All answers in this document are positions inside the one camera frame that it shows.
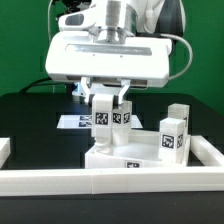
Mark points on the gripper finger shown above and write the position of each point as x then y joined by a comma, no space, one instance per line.
123,89
86,84

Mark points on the white square table top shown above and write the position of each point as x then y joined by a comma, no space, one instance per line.
141,152

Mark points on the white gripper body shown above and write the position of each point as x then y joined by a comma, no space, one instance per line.
142,60

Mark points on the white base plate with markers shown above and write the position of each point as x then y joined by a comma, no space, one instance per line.
85,122

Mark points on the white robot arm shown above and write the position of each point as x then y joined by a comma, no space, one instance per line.
118,19

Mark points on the white U-shaped fence wall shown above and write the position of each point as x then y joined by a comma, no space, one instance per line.
209,176

